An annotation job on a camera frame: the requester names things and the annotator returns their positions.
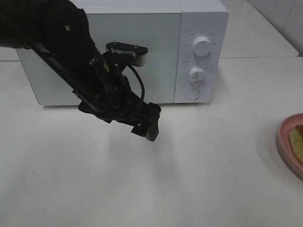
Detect white timer knob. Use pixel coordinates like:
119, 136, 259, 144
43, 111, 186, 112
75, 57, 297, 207
188, 67, 205, 84

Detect white microwave door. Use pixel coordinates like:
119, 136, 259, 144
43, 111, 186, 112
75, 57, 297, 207
17, 13, 181, 105

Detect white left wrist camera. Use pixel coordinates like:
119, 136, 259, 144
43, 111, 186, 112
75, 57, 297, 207
106, 41, 148, 67

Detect upper white power knob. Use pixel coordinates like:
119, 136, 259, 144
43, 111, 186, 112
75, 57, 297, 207
192, 35, 212, 57

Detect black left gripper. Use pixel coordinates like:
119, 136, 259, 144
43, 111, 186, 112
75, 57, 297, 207
78, 53, 161, 141

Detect round white door button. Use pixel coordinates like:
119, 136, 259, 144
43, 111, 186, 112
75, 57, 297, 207
186, 88, 200, 100

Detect sandwich with lettuce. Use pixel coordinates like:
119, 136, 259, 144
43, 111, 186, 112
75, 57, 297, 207
290, 125, 303, 154

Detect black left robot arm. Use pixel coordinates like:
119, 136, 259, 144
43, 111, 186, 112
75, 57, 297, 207
0, 0, 161, 141

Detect white microwave oven body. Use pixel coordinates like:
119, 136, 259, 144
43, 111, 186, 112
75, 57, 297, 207
16, 0, 230, 106

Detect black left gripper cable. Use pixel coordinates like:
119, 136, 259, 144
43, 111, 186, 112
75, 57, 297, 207
126, 65, 145, 100

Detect pink round plate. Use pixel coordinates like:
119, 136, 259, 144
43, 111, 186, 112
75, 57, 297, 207
276, 113, 303, 181

